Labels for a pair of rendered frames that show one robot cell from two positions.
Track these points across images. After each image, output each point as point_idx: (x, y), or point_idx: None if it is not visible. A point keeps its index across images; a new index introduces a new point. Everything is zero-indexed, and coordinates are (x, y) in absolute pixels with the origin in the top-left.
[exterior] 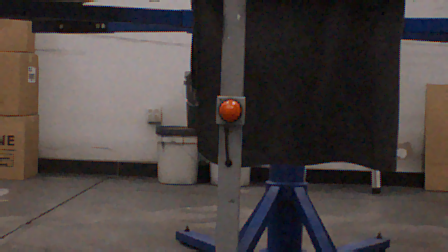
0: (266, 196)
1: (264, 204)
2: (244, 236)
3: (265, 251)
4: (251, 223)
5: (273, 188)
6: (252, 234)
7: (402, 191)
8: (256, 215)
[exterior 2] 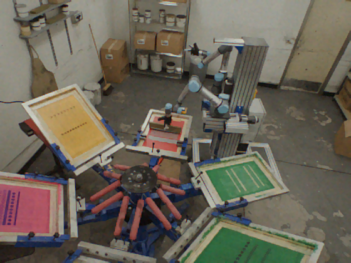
0: (149, 231)
1: (150, 230)
2: (157, 228)
3: (147, 245)
4: (155, 229)
5: (146, 231)
6: (155, 227)
7: None
8: (153, 230)
